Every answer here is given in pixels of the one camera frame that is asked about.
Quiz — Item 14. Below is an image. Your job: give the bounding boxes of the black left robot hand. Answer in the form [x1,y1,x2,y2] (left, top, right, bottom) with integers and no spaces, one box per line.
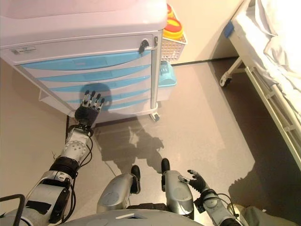
[74,90,106,125]

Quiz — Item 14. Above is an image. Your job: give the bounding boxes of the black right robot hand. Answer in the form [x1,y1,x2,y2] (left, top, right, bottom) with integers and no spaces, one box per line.
[178,169,209,193]

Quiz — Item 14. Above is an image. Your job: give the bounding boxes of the blue fronted cart drawer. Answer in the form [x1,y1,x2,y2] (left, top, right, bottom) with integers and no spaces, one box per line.
[35,65,151,83]
[61,88,151,103]
[70,98,151,113]
[17,50,152,71]
[48,75,151,93]

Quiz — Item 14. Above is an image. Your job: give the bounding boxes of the white side bin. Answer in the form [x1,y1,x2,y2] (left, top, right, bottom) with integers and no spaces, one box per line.
[38,89,74,114]

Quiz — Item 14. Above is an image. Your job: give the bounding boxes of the black left robot foot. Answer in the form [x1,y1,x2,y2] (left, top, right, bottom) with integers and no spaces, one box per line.
[130,164,141,181]

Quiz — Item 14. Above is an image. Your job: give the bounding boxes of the grey robot torso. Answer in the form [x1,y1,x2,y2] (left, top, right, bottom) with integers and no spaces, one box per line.
[61,209,196,226]

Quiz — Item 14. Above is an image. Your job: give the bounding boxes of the olive bystander trousers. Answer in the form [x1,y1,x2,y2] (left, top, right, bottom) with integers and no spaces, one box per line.
[235,204,301,226]

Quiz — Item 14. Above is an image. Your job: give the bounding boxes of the silver left robot leg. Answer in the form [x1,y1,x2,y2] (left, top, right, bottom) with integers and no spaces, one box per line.
[96,173,139,212]

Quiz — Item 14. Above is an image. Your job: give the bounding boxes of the white medical cart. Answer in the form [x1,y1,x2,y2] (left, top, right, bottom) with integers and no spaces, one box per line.
[0,0,189,125]

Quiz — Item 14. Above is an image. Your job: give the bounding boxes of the light blue lidded bin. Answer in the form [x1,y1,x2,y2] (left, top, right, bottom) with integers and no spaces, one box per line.
[157,60,178,102]

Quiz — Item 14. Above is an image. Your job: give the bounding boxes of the black cart key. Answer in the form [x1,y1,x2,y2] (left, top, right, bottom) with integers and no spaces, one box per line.
[138,39,150,54]

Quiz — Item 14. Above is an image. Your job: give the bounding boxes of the cart label sticker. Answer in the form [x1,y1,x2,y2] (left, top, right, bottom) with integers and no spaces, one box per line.
[9,46,37,55]

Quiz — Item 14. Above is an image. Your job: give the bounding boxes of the bed caster wheel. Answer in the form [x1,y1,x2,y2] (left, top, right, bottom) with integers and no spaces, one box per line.
[219,76,232,88]

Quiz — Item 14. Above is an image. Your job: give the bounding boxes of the white perforated side basket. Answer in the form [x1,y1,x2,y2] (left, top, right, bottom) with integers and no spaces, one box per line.
[161,30,188,64]

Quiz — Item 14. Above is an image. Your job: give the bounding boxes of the yellow sharps container red lid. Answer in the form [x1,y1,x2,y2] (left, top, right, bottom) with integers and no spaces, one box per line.
[166,3,176,21]
[163,18,183,40]

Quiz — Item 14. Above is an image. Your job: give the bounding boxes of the blue bed corner bumper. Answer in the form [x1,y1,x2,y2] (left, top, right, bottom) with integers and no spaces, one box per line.
[223,21,235,39]

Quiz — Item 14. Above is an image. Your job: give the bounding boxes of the white bed sheet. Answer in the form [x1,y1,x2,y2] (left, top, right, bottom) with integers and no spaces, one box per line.
[235,0,301,95]

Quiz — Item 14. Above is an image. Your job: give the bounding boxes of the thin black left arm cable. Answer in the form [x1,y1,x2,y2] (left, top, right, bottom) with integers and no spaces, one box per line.
[67,135,94,223]

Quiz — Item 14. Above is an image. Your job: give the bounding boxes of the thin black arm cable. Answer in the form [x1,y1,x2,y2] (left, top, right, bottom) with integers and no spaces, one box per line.
[218,193,241,218]
[67,135,94,223]

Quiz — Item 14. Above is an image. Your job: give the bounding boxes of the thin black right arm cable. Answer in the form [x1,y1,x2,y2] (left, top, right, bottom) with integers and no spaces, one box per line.
[218,193,241,218]

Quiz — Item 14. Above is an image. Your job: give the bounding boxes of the thick black tether cable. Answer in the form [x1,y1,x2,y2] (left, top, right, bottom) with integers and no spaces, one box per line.
[0,194,26,226]

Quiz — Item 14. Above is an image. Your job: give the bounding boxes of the white hospital bed frame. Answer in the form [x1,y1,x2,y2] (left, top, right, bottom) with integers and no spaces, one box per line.
[218,0,301,170]

